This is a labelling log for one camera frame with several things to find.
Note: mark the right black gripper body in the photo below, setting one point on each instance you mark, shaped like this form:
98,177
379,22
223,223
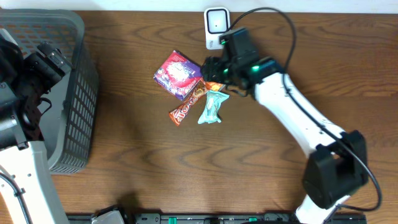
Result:
221,71

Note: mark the orange Kleenex tissue pack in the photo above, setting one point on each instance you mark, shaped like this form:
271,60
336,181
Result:
214,86

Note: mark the green flushable wipes pack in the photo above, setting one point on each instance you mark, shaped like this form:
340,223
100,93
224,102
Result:
214,100

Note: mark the purple red pantyliner pack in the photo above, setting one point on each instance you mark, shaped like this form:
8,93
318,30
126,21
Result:
178,75

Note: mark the red chocolate bar wrapper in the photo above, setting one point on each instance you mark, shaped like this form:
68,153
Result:
178,114

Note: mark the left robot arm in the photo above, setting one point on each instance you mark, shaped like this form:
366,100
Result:
26,184

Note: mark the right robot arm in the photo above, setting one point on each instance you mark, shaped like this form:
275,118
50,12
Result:
336,160

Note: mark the grey plastic shopping basket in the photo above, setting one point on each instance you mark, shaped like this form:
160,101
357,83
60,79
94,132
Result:
68,120

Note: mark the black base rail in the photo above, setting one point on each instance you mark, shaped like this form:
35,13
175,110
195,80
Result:
285,218

